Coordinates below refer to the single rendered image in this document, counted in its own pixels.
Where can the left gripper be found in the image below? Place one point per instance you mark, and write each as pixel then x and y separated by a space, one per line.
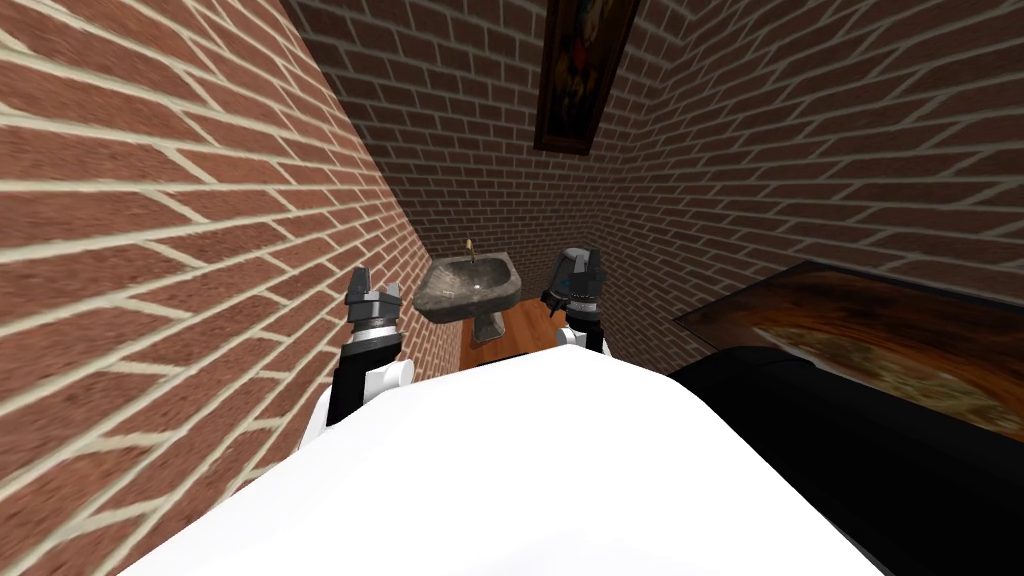
pixel 373 306

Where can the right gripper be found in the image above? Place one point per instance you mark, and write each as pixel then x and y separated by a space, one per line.
pixel 586 290

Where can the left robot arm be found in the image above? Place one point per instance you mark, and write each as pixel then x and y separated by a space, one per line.
pixel 356 376

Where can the brass faucet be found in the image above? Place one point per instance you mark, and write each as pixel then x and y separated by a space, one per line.
pixel 471 251

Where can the dark framed portrait painting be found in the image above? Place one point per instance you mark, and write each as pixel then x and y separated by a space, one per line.
pixel 582 72

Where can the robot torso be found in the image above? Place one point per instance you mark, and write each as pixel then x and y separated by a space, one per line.
pixel 512 472

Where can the grey stone pedestal sink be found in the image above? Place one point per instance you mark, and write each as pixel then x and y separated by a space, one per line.
pixel 472 288

